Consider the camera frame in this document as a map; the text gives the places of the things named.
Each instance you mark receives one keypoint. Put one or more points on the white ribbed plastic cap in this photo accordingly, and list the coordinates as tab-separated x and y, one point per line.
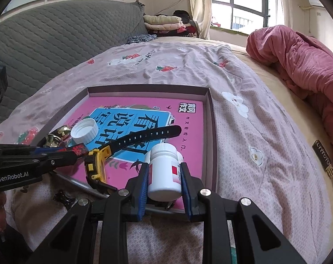
85	130

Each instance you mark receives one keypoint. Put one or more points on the shallow grey cardboard box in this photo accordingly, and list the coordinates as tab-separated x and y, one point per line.
210	143

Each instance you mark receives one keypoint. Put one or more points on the pink quilt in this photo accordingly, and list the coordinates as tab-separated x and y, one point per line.
306	66

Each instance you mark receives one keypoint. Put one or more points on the black gold mattress label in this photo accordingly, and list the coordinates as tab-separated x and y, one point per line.
323	158

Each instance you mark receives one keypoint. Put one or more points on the pile of folded clothes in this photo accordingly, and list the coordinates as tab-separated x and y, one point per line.
183	29

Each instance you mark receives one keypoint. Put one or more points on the white pill bottle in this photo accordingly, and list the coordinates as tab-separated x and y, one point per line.
163	176

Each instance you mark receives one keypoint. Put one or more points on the brass knob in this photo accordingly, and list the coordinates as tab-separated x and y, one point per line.
57	135

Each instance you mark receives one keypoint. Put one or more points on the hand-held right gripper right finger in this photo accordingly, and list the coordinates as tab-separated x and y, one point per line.
187	195

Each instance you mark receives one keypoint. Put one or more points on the white air conditioner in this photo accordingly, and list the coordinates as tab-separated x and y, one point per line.
316	1

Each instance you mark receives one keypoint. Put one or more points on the grey quilted headboard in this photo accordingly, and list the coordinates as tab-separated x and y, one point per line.
59	46

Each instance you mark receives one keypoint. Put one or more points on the pink and blue book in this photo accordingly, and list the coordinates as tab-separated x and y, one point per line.
188	143

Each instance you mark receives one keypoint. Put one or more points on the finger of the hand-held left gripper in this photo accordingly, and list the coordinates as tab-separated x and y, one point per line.
48	150
59	162

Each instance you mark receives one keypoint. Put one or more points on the black and yellow wristwatch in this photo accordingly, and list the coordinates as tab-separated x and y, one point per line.
96	165

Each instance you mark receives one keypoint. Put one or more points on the cream curtain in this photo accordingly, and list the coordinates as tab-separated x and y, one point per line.
284	2
200	8

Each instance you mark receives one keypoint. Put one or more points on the cream folded blanket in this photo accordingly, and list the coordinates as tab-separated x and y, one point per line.
162	19

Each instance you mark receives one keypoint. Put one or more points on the black framed window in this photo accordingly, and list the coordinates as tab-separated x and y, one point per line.
246	8

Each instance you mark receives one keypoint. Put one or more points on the small black plastic piece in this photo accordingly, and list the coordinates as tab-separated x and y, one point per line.
63	197

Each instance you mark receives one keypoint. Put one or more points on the blue floral cloth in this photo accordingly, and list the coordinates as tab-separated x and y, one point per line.
141	39

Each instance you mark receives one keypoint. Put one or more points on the beige mattress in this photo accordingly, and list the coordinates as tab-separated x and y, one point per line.
293	121

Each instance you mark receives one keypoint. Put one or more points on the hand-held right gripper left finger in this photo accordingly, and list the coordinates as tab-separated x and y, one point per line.
143	195

